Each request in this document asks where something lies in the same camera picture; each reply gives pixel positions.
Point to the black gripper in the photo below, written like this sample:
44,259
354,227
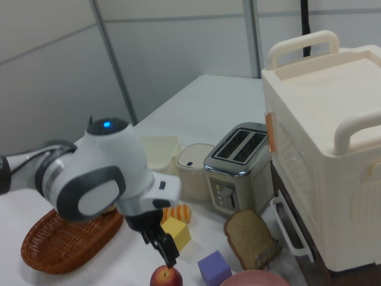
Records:
143,223

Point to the red apple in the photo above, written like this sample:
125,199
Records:
165,277

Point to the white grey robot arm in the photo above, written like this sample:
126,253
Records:
98,167

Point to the cream plastic container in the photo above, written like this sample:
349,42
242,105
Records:
157,152

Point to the yellow foam cube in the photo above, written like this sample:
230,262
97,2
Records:
178,232

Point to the orange striped bread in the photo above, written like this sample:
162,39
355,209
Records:
180,213

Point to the purple foam cube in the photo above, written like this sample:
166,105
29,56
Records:
212,268

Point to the cream mini bin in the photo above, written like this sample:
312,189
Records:
193,175

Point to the brown bread slice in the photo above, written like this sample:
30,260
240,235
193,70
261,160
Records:
248,235

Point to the brown wicker basket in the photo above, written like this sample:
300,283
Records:
65,247

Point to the pink plastic plate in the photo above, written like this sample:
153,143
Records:
253,278

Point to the cream silver toaster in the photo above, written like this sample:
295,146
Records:
238,181

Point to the cream toy cabinet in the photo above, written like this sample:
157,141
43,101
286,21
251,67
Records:
321,134

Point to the black vertical pole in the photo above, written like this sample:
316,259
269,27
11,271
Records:
305,26

